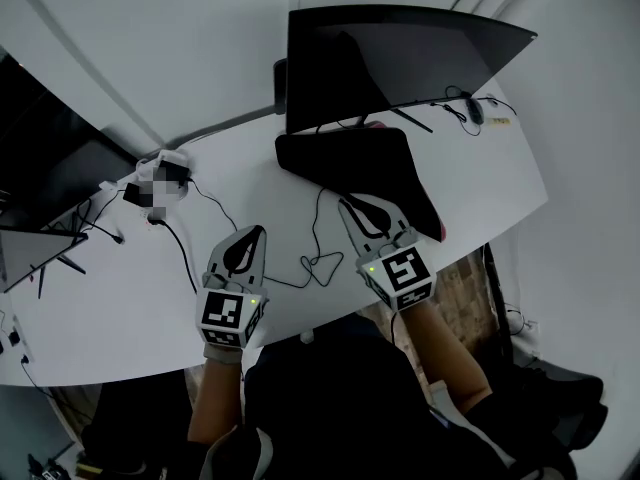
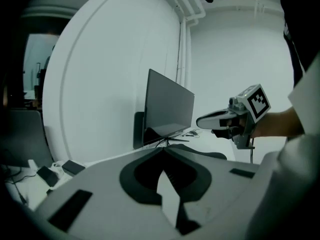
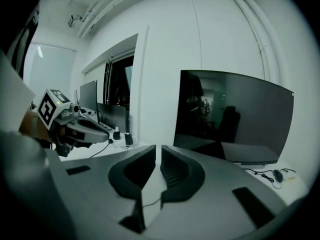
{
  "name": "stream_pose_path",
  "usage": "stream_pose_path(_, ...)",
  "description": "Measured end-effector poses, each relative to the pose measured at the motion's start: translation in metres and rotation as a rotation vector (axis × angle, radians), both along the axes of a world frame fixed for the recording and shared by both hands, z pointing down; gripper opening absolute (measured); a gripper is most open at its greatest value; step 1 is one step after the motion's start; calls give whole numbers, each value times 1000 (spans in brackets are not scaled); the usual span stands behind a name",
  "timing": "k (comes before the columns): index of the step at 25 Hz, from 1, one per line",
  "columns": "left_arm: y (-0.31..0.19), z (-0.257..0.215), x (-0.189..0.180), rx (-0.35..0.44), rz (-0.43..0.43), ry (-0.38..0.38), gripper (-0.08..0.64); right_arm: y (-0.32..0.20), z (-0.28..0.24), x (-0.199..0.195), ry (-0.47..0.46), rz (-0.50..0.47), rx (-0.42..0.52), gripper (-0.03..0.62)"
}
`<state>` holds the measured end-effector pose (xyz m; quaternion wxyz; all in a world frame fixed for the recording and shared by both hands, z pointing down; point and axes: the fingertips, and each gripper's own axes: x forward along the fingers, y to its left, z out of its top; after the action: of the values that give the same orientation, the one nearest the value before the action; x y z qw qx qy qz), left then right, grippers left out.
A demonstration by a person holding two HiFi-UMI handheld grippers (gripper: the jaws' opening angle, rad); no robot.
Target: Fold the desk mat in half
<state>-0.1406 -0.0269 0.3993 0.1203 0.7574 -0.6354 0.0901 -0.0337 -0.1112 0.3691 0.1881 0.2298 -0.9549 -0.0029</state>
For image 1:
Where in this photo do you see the black cable with plug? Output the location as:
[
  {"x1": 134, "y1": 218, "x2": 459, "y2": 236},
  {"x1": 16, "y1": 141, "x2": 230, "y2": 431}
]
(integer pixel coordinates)
[{"x1": 48, "y1": 196, "x2": 125, "y2": 246}]

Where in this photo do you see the black desk leg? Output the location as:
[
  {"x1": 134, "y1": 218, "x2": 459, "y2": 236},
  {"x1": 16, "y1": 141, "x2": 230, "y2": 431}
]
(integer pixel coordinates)
[{"x1": 480, "y1": 241, "x2": 515, "y2": 365}]

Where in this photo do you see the black inline cable adapter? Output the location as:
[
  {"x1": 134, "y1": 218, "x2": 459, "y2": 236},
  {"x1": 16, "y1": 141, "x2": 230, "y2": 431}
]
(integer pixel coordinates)
[{"x1": 466, "y1": 95, "x2": 487, "y2": 125}]

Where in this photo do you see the black desk mat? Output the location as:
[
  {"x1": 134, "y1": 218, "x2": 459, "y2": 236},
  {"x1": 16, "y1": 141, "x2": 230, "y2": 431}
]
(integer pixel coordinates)
[{"x1": 274, "y1": 126, "x2": 447, "y2": 244}]

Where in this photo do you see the small grey screen on stand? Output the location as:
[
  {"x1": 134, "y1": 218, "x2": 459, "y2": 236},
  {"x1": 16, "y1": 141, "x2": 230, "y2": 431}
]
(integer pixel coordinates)
[{"x1": 0, "y1": 229, "x2": 90, "y2": 299}]

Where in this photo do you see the thick black power cable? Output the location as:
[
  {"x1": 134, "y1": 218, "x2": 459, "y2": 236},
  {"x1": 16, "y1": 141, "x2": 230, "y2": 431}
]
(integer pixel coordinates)
[{"x1": 148, "y1": 217, "x2": 200, "y2": 295}]

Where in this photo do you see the person's black clothing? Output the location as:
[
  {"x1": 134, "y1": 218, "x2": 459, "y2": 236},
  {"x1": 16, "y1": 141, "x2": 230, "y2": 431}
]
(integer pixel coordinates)
[{"x1": 81, "y1": 312, "x2": 610, "y2": 480}]

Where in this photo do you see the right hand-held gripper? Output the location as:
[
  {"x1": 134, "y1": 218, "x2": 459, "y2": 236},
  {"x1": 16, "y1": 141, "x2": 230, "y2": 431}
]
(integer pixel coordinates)
[{"x1": 337, "y1": 193, "x2": 435, "y2": 314}]

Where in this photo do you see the black power adapter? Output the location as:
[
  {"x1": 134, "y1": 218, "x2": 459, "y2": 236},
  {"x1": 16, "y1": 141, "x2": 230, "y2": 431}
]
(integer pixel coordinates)
[{"x1": 122, "y1": 182, "x2": 147, "y2": 207}]

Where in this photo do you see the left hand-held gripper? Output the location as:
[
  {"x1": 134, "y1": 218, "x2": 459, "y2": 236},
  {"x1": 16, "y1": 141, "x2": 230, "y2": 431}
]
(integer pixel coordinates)
[{"x1": 194, "y1": 224, "x2": 270, "y2": 351}]

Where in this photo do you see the large dark monitor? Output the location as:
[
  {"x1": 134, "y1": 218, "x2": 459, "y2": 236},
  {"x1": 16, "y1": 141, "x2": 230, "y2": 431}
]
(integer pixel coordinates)
[{"x1": 0, "y1": 47, "x2": 137, "y2": 233}]

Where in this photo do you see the person's left forearm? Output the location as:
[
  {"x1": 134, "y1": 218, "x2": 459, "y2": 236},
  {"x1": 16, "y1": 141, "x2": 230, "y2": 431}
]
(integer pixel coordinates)
[{"x1": 186, "y1": 342, "x2": 247, "y2": 445}]

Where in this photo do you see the black computer monitor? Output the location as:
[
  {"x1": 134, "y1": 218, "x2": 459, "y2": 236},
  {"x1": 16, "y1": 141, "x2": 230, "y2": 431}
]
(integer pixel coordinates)
[{"x1": 285, "y1": 3, "x2": 539, "y2": 135}]

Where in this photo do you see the person's right forearm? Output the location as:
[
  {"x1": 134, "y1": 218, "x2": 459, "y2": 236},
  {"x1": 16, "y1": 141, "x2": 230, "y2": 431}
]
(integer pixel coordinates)
[{"x1": 398, "y1": 298, "x2": 494, "y2": 415}]

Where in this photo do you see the thin black looped cable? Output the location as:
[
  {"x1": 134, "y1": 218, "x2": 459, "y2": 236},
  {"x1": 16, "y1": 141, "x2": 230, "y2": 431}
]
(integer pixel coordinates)
[{"x1": 186, "y1": 177, "x2": 347, "y2": 290}]

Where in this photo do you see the white power strip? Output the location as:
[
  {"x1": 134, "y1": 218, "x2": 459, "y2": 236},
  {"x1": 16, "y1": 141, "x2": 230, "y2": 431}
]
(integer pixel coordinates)
[{"x1": 133, "y1": 149, "x2": 194, "y2": 225}]

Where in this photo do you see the black monitor mount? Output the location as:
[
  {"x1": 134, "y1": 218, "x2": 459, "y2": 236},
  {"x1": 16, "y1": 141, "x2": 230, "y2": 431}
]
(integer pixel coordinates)
[{"x1": 272, "y1": 58, "x2": 289, "y2": 116}]

